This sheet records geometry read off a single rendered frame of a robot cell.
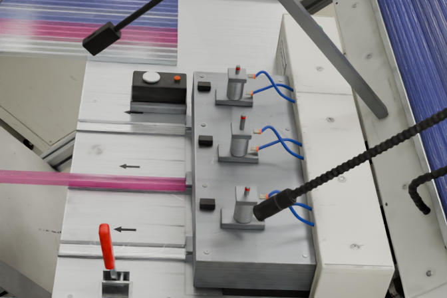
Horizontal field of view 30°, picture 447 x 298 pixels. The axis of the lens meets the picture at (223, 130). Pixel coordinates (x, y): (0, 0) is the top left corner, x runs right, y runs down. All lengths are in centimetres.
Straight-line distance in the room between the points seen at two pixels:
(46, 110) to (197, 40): 137
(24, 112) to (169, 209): 165
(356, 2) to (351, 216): 47
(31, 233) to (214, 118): 61
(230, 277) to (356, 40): 47
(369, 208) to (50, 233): 82
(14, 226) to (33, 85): 106
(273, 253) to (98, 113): 37
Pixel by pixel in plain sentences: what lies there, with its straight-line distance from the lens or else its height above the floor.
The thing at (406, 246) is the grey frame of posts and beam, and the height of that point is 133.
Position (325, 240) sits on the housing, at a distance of 94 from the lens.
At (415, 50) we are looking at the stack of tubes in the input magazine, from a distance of 113.
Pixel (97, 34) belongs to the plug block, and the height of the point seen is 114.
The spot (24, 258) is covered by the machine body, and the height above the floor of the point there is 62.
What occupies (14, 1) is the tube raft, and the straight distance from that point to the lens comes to 139.
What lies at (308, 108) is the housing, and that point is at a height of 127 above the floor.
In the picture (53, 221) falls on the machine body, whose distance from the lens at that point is 167.
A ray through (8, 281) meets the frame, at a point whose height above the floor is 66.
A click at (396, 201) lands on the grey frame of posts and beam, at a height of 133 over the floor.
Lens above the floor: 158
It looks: 22 degrees down
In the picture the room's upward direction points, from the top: 59 degrees clockwise
